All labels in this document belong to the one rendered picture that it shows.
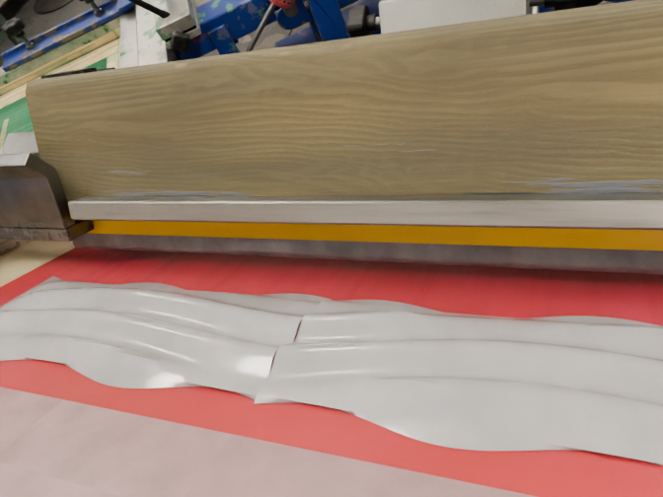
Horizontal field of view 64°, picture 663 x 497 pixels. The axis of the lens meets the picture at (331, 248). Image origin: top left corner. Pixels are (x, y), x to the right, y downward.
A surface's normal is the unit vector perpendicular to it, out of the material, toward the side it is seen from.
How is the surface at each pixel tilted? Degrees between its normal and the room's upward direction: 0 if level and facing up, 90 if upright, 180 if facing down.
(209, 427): 32
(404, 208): 49
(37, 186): 58
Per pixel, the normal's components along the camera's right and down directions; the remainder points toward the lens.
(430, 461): -0.14, -0.91
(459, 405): -0.34, -0.33
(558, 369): -0.30, -0.61
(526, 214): -0.39, 0.28
